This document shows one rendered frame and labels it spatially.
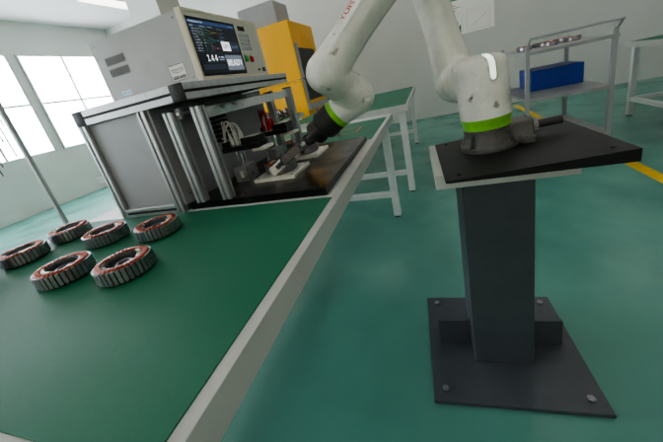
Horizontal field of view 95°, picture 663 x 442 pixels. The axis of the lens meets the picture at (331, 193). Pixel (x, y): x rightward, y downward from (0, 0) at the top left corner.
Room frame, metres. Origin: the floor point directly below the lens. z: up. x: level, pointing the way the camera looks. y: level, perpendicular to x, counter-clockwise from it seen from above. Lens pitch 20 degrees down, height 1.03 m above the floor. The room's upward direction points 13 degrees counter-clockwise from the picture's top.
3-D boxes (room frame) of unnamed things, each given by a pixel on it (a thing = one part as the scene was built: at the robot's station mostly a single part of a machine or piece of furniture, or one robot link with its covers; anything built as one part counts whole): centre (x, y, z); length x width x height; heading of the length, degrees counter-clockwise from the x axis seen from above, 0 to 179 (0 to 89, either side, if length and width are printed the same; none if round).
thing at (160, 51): (1.28, 0.40, 1.22); 0.44 x 0.39 x 0.20; 159
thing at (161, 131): (1.25, 0.34, 0.92); 0.66 x 0.01 x 0.30; 159
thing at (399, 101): (3.45, -0.55, 0.38); 1.85 x 1.10 x 0.75; 159
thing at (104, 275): (0.59, 0.46, 0.77); 0.11 x 0.11 x 0.04
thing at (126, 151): (1.00, 0.59, 0.91); 0.28 x 0.03 x 0.32; 69
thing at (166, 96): (1.27, 0.40, 1.09); 0.68 x 0.44 x 0.05; 159
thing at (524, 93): (2.79, -2.17, 0.51); 1.01 x 0.60 x 1.01; 159
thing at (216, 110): (1.19, 0.20, 1.03); 0.62 x 0.01 x 0.03; 159
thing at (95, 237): (0.83, 0.66, 0.77); 0.11 x 0.11 x 0.04
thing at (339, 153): (1.16, 0.12, 0.76); 0.64 x 0.47 x 0.02; 159
